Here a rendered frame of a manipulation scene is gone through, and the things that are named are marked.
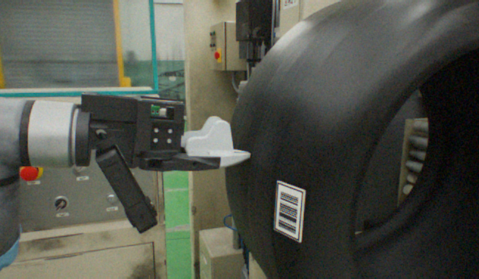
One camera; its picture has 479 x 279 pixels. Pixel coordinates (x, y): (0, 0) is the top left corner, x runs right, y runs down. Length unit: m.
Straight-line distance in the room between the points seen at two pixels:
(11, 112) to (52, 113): 0.04
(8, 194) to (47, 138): 0.08
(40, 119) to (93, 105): 0.05
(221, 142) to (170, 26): 9.08
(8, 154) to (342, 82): 0.36
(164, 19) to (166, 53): 0.80
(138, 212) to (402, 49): 0.35
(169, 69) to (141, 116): 8.99
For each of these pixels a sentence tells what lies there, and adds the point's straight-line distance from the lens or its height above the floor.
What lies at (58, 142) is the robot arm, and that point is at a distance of 0.43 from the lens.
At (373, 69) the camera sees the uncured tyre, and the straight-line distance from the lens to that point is 0.42.
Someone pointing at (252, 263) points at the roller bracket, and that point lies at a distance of 0.84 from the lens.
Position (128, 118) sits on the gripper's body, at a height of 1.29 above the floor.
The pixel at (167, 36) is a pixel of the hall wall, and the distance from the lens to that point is 9.50.
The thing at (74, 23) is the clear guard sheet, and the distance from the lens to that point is 1.04.
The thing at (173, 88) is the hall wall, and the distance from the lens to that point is 9.42.
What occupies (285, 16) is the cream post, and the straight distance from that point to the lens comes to 0.87.
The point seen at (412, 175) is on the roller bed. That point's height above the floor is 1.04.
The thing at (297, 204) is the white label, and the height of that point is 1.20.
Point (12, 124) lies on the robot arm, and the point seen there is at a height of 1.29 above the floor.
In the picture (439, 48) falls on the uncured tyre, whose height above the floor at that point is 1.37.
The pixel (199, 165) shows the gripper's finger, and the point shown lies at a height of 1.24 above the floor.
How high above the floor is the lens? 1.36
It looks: 12 degrees down
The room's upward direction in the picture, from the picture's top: straight up
